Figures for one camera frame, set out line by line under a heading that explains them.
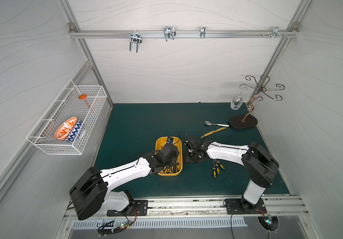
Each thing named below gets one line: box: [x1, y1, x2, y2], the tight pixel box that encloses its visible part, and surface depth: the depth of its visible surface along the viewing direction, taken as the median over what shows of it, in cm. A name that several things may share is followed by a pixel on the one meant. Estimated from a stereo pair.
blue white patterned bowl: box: [64, 117, 83, 142], surface depth 60 cm
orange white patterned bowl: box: [53, 117, 78, 141], surface depth 65 cm
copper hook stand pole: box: [239, 75, 286, 123], surface depth 88 cm
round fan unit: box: [257, 214, 280, 232], surface depth 73 cm
